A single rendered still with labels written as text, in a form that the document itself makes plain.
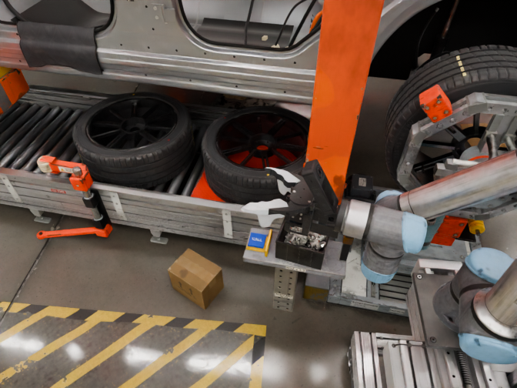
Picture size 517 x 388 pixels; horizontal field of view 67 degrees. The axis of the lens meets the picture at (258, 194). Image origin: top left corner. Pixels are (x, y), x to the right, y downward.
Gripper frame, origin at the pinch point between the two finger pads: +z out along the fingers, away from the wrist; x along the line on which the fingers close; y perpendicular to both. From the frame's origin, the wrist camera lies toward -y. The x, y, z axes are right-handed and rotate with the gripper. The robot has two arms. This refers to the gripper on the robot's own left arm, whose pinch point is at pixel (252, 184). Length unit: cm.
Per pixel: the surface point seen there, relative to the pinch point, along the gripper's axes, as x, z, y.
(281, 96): 111, 25, 31
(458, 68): 88, -44, -2
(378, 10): 56, -15, -24
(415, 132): 73, -35, 17
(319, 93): 58, -2, 3
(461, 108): 73, -47, 5
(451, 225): 81, -62, 60
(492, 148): 65, -59, 14
